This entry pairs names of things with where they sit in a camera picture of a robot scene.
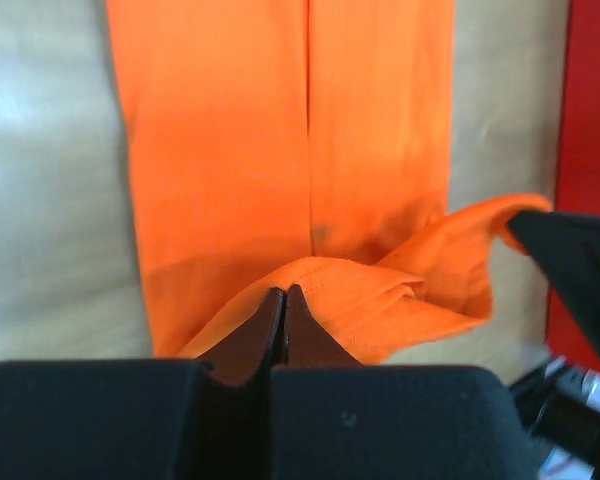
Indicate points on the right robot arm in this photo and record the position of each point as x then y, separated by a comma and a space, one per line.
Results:
549, 412

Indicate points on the orange t-shirt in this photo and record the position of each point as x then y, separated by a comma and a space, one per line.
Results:
280, 143

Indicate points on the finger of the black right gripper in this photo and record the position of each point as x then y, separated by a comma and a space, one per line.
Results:
566, 247

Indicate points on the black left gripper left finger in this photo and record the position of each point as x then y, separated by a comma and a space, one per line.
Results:
143, 418

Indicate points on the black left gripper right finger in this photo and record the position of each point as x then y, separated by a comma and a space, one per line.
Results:
389, 422

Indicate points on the red plastic bin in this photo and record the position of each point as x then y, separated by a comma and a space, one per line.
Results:
578, 169

